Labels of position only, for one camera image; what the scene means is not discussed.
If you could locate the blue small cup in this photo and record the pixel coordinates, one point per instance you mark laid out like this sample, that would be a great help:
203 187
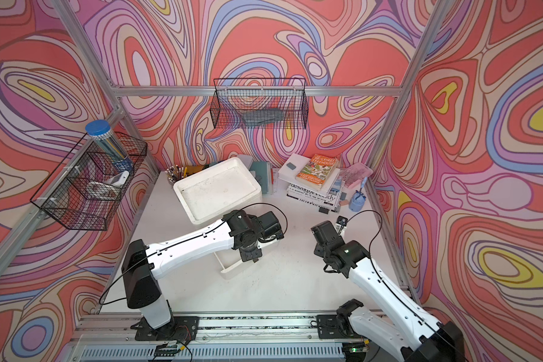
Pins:
358 199

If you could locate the newspaper stack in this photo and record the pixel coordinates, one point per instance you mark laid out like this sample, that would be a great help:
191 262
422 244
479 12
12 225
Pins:
330 201

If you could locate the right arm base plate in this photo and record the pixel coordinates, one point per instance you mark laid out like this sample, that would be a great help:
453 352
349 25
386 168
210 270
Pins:
334 327

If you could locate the white bottom drawer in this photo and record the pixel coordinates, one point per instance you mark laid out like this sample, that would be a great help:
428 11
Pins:
231 264

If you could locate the white drawer cabinet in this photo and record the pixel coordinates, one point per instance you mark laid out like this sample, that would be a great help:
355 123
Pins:
209 194

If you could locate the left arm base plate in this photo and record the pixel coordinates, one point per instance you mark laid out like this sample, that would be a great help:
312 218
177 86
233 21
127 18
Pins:
182 329

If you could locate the green circuit board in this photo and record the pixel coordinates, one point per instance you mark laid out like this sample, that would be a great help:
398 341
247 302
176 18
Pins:
168 350

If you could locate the blue lid pencil tube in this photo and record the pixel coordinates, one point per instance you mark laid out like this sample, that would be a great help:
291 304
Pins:
104 136

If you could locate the pink plastic bag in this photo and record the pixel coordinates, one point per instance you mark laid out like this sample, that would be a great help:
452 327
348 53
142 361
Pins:
355 174

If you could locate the black wire basket left wall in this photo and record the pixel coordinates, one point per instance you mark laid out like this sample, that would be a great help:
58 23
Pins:
66 200

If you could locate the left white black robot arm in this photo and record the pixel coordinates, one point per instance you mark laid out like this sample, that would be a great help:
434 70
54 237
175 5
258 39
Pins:
144 264

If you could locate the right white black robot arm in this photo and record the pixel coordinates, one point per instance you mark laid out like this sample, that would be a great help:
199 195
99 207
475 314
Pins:
407 332

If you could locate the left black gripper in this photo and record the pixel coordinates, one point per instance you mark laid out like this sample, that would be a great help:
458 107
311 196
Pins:
253 256

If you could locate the white object in left basket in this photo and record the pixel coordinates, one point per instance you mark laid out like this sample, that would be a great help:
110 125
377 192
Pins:
108 190

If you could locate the mesh pencil cup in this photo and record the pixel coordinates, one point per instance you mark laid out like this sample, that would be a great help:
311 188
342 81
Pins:
175 173

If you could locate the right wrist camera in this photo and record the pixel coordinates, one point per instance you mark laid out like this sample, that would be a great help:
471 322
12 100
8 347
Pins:
341 224

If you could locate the black wire basket wall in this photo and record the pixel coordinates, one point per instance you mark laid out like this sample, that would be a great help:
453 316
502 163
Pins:
232 96
66 200

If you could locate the grey object in basket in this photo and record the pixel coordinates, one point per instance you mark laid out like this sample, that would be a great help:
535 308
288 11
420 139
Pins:
264 117

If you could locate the black wire basket back wall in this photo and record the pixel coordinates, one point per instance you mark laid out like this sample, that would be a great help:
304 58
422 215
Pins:
232 96

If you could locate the white book with grey patch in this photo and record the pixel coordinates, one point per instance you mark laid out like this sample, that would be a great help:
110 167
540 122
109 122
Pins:
294 165

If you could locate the dark books behind cabinet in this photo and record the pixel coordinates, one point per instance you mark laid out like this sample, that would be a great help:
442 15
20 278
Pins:
260 170

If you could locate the white perforated cable duct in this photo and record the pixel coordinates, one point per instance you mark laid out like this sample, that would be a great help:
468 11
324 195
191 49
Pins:
221 352

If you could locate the orange cover book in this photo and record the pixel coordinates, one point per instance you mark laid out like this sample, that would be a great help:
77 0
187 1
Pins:
317 171

